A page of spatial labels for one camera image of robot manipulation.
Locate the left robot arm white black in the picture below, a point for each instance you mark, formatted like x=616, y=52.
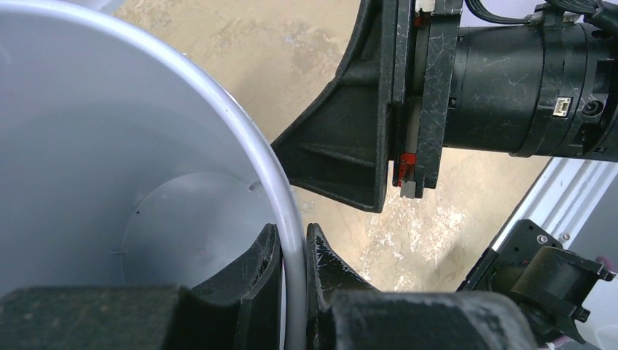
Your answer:
x=523, y=295

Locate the aluminium frame rail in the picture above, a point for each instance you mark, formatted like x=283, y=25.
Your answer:
x=562, y=198

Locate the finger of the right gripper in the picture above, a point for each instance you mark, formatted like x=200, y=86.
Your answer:
x=337, y=147

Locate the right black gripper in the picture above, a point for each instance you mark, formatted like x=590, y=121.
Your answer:
x=541, y=85

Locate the grey plastic bucket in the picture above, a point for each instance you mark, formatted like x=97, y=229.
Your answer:
x=123, y=164

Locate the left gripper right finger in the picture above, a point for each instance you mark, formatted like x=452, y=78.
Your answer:
x=347, y=312

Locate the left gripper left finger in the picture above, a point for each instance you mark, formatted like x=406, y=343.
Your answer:
x=237, y=308

